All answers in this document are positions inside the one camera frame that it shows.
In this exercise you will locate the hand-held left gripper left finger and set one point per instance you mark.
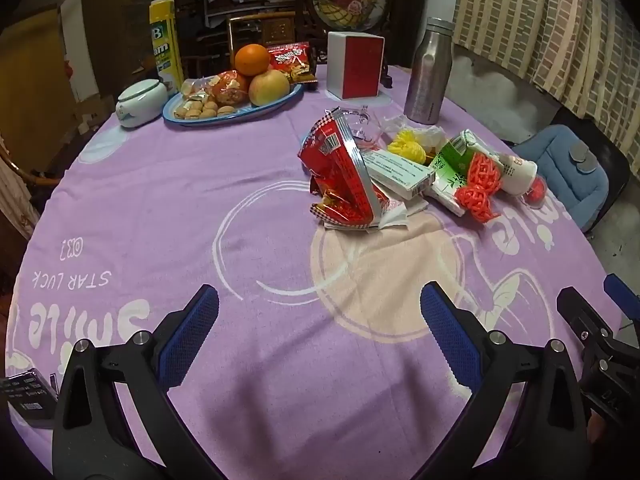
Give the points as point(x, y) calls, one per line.
point(192, 335)

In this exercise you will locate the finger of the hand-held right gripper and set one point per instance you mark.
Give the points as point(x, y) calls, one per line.
point(622, 295)
point(575, 310)

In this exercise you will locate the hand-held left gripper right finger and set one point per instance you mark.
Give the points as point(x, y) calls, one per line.
point(447, 335)

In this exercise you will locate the red foam net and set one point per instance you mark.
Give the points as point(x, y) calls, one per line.
point(537, 192)

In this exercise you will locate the medicine box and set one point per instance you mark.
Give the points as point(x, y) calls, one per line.
point(395, 170)

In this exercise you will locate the yellow foam net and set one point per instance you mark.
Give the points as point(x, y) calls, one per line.
point(406, 146)

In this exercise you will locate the clear plastic wrapper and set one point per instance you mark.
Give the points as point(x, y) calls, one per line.
point(362, 125)

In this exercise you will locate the white crumpled paper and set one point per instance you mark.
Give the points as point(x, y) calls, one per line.
point(400, 215)

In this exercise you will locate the blue seat cushion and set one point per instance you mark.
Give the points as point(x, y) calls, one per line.
point(555, 180)

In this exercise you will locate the black metal chair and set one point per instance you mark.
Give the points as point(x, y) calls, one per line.
point(612, 160)

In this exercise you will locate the orange foam net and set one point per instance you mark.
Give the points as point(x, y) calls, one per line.
point(477, 202)
point(485, 170)

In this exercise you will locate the purple printed tablecloth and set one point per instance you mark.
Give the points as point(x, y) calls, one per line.
point(250, 185)

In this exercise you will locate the black remote control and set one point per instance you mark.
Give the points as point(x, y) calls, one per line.
point(27, 397)

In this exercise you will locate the large red snack wrapper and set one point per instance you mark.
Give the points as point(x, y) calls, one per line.
point(335, 175)

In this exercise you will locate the white plastic bag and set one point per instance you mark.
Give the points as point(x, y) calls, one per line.
point(431, 135)

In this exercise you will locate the pile of small pastries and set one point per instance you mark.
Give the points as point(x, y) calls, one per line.
point(197, 109)

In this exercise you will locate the blue oval plate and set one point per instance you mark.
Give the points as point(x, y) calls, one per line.
point(260, 110)

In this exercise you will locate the white ceramic lidded jar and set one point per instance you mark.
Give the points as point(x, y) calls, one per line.
point(140, 102)

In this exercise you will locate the wrapped round pastry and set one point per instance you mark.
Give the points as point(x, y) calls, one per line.
point(230, 90)

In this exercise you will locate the yellow apple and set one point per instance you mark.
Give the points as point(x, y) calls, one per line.
point(270, 87)

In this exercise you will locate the steel bottle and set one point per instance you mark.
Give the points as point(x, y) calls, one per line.
point(427, 75)

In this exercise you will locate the orange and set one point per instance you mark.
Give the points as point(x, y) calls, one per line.
point(251, 59)

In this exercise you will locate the brick pattern curtain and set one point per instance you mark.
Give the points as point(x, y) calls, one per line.
point(550, 20)

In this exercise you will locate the white and red box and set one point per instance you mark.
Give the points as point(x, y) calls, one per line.
point(357, 65)

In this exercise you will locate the red snack packet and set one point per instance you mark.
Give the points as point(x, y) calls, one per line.
point(292, 62)

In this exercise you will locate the tall yellow box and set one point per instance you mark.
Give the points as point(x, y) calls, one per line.
point(165, 45)

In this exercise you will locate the wooden chair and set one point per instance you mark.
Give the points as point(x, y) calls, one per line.
point(280, 30)

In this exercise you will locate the round decorative table screen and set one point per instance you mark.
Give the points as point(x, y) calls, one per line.
point(350, 0)

